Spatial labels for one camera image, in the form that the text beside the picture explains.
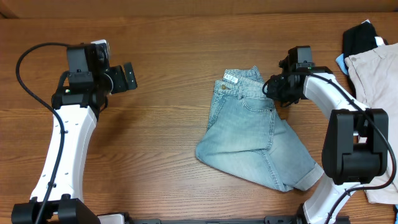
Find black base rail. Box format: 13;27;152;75
125;216;302;224

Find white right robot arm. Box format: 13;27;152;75
262;45;397;224

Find light blue garment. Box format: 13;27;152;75
335;54;349;77

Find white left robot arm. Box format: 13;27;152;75
11;40;137;224

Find black folded garment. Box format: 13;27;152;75
343;22;397;106

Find light blue denim shorts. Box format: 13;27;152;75
195;67;323;192

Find beige trousers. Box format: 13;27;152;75
344;42;398;205

